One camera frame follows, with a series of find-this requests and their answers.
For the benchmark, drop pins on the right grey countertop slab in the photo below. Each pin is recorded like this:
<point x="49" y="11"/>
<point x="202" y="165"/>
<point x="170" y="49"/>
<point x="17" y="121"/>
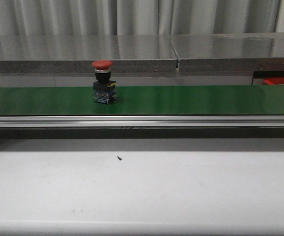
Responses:
<point x="247" y="52"/>

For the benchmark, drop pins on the red mushroom push button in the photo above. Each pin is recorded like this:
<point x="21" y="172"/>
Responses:
<point x="103" y="88"/>

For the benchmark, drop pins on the grey pleated curtain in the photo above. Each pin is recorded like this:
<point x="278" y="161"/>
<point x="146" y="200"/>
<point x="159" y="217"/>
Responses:
<point x="136" y="17"/>

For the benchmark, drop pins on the green conveyor belt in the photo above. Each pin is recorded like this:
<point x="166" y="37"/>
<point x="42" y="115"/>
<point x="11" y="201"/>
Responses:
<point x="145" y="100"/>

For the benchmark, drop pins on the aluminium conveyor side rail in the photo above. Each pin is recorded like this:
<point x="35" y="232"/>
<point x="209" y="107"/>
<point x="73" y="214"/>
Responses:
<point x="141" y="121"/>

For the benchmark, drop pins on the grey countertop slab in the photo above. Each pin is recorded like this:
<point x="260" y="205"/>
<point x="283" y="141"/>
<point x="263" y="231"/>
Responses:
<point x="75" y="54"/>
<point x="247" y="52"/>

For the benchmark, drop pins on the left grey countertop slab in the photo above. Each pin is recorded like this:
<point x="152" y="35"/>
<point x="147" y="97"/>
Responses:
<point x="75" y="54"/>

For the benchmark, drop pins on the red plastic tray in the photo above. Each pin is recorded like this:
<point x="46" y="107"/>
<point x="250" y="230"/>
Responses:
<point x="274" y="81"/>

